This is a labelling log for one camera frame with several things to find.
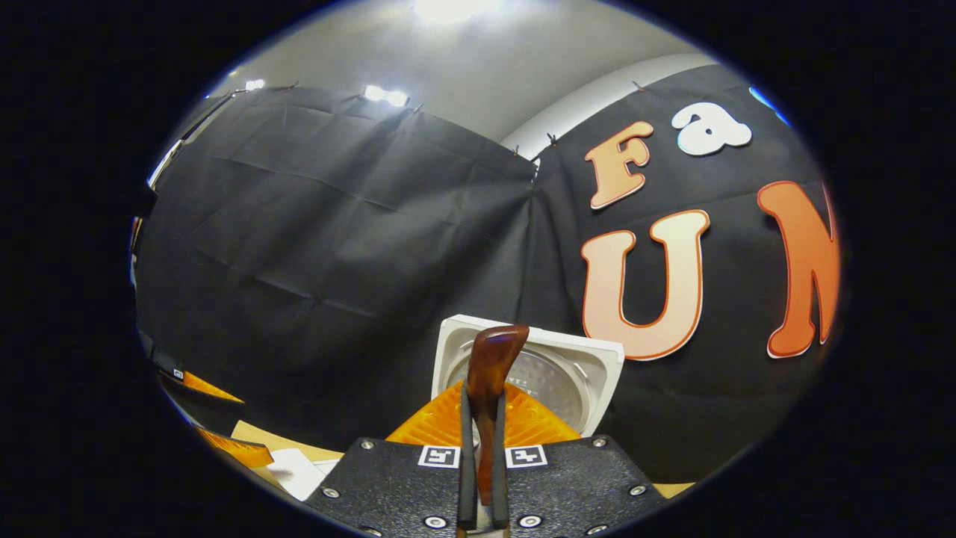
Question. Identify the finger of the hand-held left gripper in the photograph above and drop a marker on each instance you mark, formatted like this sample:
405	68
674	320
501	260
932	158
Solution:
239	452
202	388

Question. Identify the brown wooden spoon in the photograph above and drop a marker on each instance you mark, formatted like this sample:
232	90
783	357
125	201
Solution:
493	366

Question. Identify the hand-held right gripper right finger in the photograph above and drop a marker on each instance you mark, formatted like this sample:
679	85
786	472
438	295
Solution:
500	478

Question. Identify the white rice cooker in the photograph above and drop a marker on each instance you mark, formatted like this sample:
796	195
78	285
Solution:
590	373

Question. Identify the ceiling light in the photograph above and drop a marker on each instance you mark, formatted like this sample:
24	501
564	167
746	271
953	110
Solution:
385	95
254	84

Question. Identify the black backdrop cloth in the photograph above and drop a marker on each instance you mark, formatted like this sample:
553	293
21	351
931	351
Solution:
336	224

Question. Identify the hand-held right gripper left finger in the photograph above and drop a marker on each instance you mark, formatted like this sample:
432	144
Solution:
467	478

